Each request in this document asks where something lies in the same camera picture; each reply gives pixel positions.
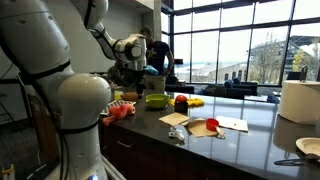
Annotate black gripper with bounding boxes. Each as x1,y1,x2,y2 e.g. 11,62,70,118
134,69,147,100

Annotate pink plush doll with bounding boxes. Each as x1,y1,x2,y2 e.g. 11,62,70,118
101,103,136,127

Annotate green plastic bowl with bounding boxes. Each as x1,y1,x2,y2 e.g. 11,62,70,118
145,93,171,110

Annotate yellow translucent cup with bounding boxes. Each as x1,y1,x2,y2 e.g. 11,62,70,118
113,89,124,101

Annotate seated person gray hoodie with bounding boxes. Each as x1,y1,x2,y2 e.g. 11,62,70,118
107,60,138,88

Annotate low dark bench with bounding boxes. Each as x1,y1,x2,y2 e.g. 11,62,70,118
165,83,195,95

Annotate red button on black box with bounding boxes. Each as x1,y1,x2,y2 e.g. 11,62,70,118
173,94,189,113

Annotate standing person navy t-shirt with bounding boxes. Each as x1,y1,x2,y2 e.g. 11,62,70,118
139,25,175,94

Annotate square brown paper sheet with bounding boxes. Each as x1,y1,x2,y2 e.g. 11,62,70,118
158,111,191,127

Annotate small white clip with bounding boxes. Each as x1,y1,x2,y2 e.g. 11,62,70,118
168,126,186,141

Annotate yellow banana toy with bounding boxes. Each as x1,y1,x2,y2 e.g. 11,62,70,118
168,97,205,108

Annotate crumpled brown paper sheet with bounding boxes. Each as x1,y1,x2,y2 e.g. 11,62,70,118
181,118,219,138

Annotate dark couch with blue cushions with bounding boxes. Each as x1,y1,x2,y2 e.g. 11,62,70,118
203,77,259,100

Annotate white paper sheet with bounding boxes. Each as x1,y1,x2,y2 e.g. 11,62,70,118
215,115,249,132

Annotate large white paper roll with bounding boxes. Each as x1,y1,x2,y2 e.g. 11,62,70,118
278,79,320,125

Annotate black utensil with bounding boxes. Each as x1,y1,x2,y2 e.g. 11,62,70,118
273,157,306,166

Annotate white ceramic plate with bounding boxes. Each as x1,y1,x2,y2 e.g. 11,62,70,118
295,136,320,158

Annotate metal cabinet drawer handle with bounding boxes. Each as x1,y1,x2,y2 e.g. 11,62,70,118
116,139,133,149

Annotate red measuring cup beige handle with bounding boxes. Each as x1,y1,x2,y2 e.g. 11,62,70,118
205,117,226,137

